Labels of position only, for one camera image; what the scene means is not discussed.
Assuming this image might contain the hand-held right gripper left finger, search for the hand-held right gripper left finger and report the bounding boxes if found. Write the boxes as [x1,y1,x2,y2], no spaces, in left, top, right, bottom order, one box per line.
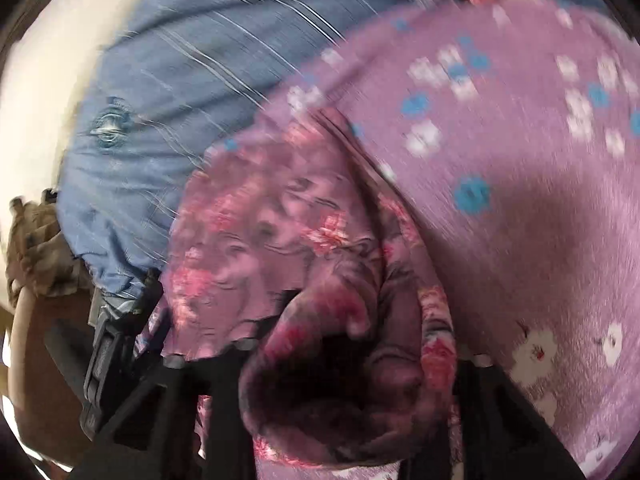
[75,340,262,480]

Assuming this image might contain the blue plaid quilt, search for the blue plaid quilt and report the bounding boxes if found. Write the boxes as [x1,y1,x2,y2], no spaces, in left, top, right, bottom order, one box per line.
[55,0,616,321]

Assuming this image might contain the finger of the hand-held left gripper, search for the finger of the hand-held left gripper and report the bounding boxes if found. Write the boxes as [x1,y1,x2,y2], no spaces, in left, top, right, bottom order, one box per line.
[80,270,166,442]

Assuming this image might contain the brown ruffled cloth pile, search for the brown ruffled cloth pile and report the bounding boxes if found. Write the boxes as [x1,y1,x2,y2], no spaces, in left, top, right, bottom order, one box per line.
[5,189,96,307]

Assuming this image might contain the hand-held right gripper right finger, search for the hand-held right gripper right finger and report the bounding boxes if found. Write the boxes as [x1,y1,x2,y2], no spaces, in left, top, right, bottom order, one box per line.
[400,354,587,480]

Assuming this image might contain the maroon floral shirt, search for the maroon floral shirt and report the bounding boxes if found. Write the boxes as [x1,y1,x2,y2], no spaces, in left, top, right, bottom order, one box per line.
[160,105,461,471]

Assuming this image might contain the purple floral bedsheet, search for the purple floral bedsheet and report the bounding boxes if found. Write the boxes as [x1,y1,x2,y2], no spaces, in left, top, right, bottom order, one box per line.
[135,0,640,480]

